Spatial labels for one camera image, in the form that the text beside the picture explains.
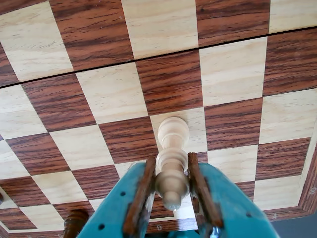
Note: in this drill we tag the dark brown chess rook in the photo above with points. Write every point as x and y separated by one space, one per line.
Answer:
74 223

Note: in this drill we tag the wooden folding chessboard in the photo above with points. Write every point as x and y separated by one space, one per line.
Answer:
111 99

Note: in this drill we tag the cream chess bishop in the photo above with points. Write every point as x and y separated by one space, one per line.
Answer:
171 183

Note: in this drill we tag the teal gripper finger with brown pad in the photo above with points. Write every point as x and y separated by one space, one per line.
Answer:
230 205
116 198

